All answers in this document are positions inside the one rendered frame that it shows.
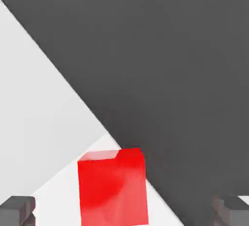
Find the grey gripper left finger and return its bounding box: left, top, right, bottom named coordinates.
left=0, top=195, right=36, bottom=226

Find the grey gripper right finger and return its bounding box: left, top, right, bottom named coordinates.
left=213, top=194, right=249, bottom=226

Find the small red cube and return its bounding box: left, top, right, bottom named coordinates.
left=77, top=147, right=149, bottom=226

